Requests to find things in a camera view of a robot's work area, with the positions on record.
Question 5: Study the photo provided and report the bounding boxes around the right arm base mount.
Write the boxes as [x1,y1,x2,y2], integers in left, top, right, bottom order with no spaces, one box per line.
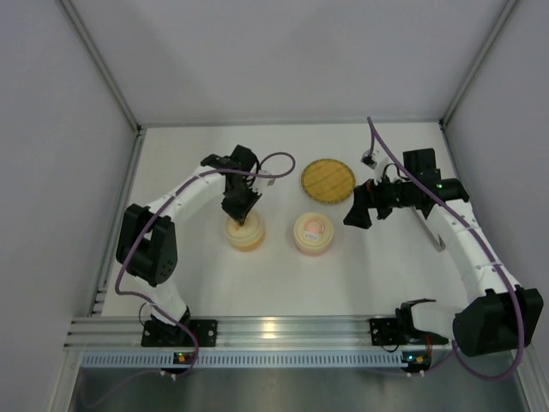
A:
[369,299,449,347]

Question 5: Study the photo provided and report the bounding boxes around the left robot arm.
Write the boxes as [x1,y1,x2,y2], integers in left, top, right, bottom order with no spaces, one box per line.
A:
[115,145,270,336]

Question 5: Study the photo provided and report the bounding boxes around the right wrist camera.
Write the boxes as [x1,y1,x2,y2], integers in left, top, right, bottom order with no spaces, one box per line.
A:
[361,149,389,179]

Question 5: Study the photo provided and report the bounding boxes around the orange lunch bowl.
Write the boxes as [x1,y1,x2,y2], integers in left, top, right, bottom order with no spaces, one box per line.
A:
[229,234,265,252]

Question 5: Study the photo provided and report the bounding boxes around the round bamboo tray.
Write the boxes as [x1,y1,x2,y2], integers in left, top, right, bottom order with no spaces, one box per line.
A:
[300,158,356,204]

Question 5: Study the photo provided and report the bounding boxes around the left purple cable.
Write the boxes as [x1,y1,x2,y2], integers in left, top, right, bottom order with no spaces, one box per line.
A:
[115,152,297,379]

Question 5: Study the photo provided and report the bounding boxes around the left aluminium frame post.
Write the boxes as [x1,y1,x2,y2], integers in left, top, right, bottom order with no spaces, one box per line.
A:
[56,0,142,135]

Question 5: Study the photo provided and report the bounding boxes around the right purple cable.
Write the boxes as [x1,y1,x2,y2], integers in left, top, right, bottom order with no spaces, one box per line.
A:
[366,116,528,381]

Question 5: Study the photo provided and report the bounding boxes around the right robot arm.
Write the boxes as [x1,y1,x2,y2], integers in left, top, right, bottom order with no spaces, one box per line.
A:
[343,148,544,357]

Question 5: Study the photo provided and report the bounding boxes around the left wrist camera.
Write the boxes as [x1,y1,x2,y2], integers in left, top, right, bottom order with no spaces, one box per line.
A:
[254,170,275,193]

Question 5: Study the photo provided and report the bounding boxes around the purple cable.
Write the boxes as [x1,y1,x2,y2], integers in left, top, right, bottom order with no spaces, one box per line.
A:
[115,152,297,379]
[366,116,528,381]

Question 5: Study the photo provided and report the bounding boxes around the pink lunch bowl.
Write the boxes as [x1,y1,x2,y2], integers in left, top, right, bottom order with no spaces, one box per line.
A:
[294,239,332,257]

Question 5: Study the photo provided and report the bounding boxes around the aluminium front rail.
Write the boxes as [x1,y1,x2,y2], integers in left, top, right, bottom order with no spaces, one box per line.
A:
[63,313,531,349]

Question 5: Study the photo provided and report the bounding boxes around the aluminium frame post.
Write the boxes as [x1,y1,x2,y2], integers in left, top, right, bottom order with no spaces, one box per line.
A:
[438,0,522,131]
[56,0,142,135]

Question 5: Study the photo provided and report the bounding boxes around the slotted cable duct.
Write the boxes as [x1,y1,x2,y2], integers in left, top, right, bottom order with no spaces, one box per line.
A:
[81,349,413,369]

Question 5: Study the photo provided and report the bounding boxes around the right aluminium frame post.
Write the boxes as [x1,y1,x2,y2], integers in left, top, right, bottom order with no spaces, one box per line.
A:
[438,0,522,131]

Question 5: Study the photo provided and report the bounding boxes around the cream lid pink handle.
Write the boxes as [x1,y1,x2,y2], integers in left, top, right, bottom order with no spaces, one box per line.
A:
[293,212,335,249]

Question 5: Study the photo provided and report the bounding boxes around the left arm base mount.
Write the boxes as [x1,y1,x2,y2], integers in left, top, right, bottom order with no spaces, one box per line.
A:
[141,318,218,348]

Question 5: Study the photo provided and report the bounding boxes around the cream lid orange handle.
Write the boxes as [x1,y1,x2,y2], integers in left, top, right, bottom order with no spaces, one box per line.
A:
[224,211,265,245]

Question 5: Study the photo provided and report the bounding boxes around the metal tongs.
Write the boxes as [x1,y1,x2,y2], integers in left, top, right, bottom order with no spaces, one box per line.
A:
[410,208,445,252]

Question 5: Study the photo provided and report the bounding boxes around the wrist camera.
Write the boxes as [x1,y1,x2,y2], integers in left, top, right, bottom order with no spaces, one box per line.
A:
[254,170,275,193]
[361,149,389,179]

